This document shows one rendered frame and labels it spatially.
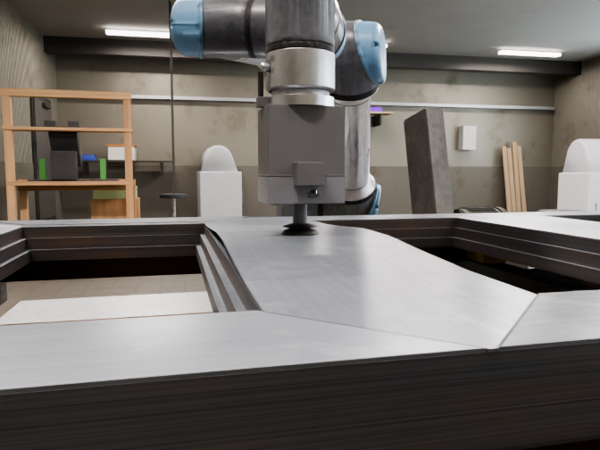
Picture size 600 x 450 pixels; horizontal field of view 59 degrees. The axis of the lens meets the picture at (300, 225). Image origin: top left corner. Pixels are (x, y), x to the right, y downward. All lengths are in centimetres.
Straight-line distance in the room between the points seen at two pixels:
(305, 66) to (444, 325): 35
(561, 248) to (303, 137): 38
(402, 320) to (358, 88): 82
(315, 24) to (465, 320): 37
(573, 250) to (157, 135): 993
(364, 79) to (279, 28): 50
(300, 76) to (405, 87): 1087
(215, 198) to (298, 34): 908
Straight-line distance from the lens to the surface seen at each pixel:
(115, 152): 999
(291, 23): 58
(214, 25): 71
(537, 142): 1280
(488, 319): 31
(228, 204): 965
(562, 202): 769
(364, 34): 105
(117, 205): 773
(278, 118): 56
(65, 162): 710
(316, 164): 55
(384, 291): 36
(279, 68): 57
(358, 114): 113
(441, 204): 524
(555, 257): 77
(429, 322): 29
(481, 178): 1206
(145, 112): 1051
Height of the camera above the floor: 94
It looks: 5 degrees down
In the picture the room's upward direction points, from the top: straight up
